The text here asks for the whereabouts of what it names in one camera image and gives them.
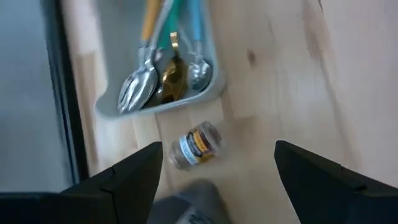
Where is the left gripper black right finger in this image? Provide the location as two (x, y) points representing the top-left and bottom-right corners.
(274, 139), (398, 224)

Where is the gold spoon with green handle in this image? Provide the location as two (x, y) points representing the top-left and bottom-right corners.
(152, 0), (190, 106)

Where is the spoon with teal handle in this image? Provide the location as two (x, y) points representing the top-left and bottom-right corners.
(156, 0), (172, 51)

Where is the small metal clip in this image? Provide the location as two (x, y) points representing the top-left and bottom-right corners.
(169, 120), (223, 172)

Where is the white plastic bin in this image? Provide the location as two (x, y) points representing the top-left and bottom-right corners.
(94, 0), (227, 119)

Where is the black aluminium table frame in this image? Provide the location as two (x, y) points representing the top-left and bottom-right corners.
(39, 0), (90, 189)

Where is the dark grey plastic bin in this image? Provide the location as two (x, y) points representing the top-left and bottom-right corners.
(148, 178), (233, 224)

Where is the spoon with light blue handle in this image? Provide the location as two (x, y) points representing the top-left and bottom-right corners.
(185, 0), (213, 93)

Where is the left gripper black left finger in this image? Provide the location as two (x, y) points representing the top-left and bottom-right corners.
(0, 141), (164, 224)

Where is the silver metal spoon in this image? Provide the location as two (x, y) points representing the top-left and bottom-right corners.
(116, 0), (175, 115)

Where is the spoon with orange handle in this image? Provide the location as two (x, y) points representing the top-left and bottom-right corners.
(139, 0), (163, 62)

